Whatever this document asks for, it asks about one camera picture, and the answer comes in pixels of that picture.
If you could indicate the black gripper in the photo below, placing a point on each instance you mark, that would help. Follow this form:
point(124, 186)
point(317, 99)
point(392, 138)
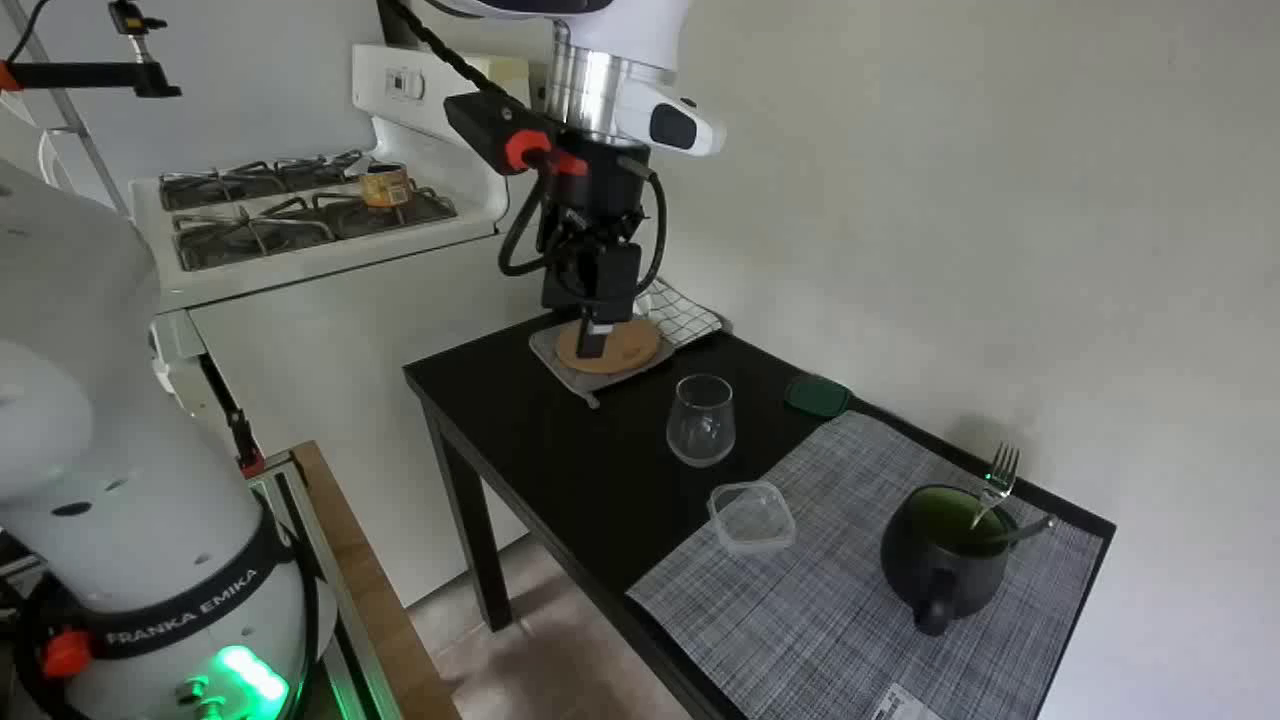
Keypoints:
point(592, 213)

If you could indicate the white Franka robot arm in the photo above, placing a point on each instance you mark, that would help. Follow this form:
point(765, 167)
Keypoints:
point(124, 534)

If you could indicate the round wooden coaster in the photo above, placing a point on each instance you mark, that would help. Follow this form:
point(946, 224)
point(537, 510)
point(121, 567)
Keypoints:
point(637, 348)

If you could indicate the green square coaster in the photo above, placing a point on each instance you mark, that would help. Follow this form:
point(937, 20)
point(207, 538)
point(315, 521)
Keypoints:
point(816, 397)

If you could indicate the grey pot holder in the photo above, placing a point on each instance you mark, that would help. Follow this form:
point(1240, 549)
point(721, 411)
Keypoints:
point(586, 381)

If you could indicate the white checkered dish towel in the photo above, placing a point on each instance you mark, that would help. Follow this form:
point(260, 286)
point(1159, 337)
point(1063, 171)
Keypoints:
point(680, 312)

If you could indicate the black table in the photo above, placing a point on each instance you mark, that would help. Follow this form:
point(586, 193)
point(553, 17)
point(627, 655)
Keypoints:
point(563, 452)

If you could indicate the clear drinking glass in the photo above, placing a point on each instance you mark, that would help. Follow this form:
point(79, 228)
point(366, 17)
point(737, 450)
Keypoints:
point(702, 426)

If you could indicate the white gas stove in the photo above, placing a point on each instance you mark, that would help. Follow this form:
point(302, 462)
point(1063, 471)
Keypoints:
point(304, 344)

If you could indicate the wooden plank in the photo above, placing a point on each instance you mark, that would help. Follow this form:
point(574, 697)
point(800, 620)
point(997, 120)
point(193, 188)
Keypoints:
point(366, 602)

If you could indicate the grey woven placemat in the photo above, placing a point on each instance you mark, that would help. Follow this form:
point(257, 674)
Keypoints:
point(827, 615)

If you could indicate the black rod with red clamp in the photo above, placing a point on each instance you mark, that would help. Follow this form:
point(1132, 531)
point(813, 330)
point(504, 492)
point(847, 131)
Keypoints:
point(238, 426)

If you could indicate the black mug with green inside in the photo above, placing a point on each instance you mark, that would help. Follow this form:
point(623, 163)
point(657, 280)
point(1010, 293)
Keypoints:
point(943, 567)

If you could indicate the clear plastic fork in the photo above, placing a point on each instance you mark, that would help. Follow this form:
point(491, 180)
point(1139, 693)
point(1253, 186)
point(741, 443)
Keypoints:
point(1003, 474)

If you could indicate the white paper label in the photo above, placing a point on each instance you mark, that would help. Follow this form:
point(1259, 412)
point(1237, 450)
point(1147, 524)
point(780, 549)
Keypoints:
point(906, 704)

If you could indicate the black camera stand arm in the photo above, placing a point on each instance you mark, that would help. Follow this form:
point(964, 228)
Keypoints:
point(103, 78)

